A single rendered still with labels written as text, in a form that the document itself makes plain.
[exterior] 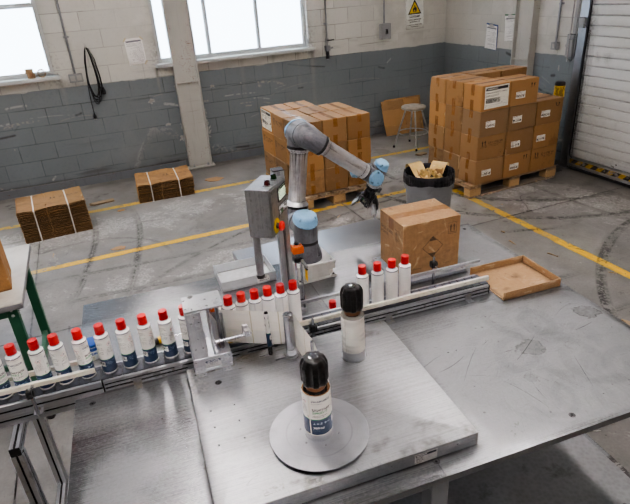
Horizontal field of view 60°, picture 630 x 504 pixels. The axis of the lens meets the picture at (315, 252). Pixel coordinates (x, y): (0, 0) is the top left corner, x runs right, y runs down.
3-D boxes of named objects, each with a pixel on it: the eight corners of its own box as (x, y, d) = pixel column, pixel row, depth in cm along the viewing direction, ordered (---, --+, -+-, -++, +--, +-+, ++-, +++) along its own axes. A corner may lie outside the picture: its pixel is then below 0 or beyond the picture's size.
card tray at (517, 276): (503, 300, 237) (504, 293, 235) (469, 274, 259) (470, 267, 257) (560, 286, 245) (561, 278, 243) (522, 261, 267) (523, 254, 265)
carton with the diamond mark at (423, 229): (402, 278, 255) (403, 226, 243) (380, 258, 276) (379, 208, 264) (457, 265, 264) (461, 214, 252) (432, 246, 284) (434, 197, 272)
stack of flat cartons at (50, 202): (25, 244, 532) (15, 214, 518) (23, 226, 575) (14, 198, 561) (93, 228, 557) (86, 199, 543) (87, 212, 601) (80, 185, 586)
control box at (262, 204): (249, 237, 203) (243, 189, 195) (265, 219, 218) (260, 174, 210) (275, 239, 201) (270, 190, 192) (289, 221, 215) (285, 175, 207)
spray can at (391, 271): (388, 305, 230) (388, 263, 220) (383, 300, 234) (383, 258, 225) (399, 303, 231) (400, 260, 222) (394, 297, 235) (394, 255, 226)
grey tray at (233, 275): (222, 292, 259) (221, 283, 256) (214, 274, 276) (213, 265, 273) (276, 279, 267) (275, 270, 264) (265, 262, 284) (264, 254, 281)
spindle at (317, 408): (310, 445, 162) (303, 369, 149) (300, 425, 169) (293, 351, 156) (337, 436, 164) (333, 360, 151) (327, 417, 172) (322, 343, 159)
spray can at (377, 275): (374, 309, 228) (374, 266, 219) (369, 303, 232) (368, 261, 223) (386, 306, 229) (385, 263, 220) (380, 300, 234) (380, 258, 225)
